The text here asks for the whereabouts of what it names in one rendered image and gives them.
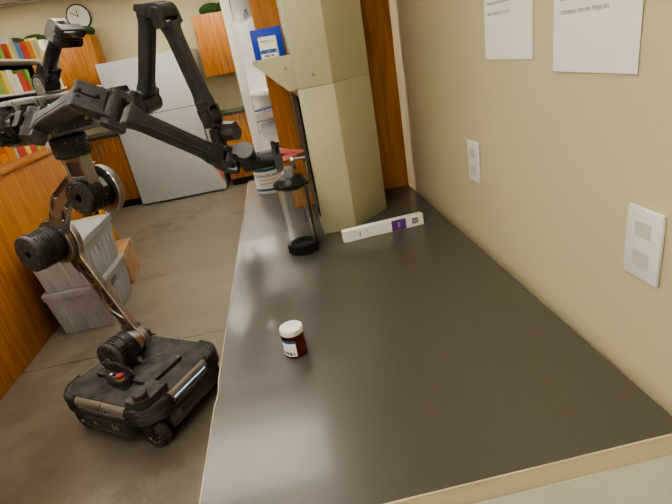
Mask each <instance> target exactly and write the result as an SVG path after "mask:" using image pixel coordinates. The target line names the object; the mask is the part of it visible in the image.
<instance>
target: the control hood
mask: <svg viewBox="0 0 672 504"><path fill-rule="evenodd" d="M252 64H253V66H254V67H256V68H257V69H259V70H260V71H261V72H263V73H264V74H266V75H267V76H268V77H270V78H271V79H273V80H274V81H275V82H277V83H278V84H279V85H281V86H282V87H284V88H285V89H286V90H288V91H295V90H296V89H297V85H296V80H295V74H294V69H293V64H292V59H291V55H290V54H289V55H284V56H278V57H273V58H267V59H262V60H256V61H253V62H252Z"/></svg>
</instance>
